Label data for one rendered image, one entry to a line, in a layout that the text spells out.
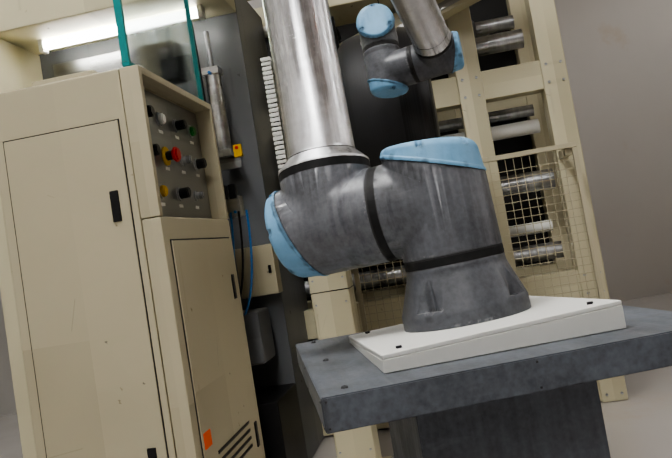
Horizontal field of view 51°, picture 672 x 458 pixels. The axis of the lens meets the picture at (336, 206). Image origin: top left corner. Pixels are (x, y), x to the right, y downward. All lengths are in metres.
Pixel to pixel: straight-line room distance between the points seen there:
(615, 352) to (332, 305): 1.53
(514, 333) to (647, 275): 4.97
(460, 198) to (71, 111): 1.11
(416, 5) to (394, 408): 0.93
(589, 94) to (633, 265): 1.35
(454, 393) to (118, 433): 1.13
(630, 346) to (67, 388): 1.34
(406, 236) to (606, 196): 4.75
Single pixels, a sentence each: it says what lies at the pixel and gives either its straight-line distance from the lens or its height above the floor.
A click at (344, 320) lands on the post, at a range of 2.31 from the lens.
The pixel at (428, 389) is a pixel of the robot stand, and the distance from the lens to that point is 0.81.
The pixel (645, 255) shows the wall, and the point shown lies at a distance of 5.85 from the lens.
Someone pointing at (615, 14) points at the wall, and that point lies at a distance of 6.07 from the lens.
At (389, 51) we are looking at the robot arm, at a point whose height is 1.20.
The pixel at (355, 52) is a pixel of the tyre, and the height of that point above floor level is 1.34.
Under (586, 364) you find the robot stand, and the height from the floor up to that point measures 0.58.
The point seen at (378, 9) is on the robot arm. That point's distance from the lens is 1.74.
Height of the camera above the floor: 0.76
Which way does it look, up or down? 3 degrees up
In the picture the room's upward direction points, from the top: 9 degrees counter-clockwise
